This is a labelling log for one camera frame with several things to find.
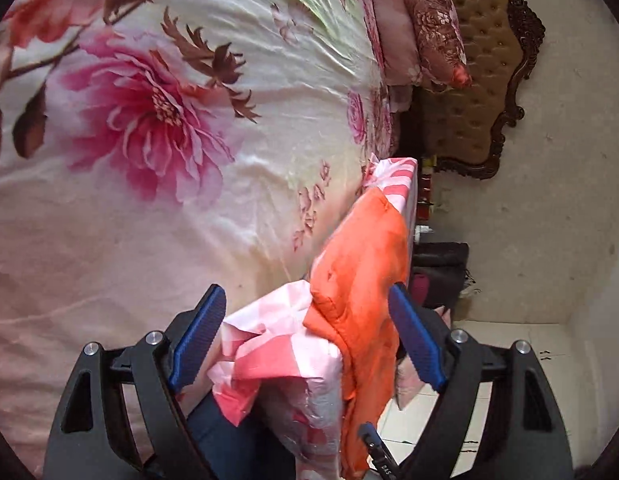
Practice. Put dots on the tufted brown headboard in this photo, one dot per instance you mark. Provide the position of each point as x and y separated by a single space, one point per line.
463 129

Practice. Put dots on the black leather armchair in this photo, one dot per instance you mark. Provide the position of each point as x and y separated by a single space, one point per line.
438 273

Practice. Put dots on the orange fleece pants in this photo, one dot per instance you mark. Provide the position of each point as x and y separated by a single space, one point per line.
350 281

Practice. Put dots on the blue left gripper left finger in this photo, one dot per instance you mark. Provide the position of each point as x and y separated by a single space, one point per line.
191 336

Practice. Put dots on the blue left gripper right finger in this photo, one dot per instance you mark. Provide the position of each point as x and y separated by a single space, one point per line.
423 333

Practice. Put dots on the plain pink pillow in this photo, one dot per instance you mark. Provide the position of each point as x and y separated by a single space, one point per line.
398 43

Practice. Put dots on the wooden nightstand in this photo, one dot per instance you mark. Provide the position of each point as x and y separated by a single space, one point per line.
426 169

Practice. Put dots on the pink floral bedsheet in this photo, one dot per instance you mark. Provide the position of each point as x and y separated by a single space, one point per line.
151 148

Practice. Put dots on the pink checkered plastic sheet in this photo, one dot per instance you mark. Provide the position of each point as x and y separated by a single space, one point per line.
270 358

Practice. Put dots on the floral red pillow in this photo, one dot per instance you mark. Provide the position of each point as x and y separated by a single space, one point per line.
442 55

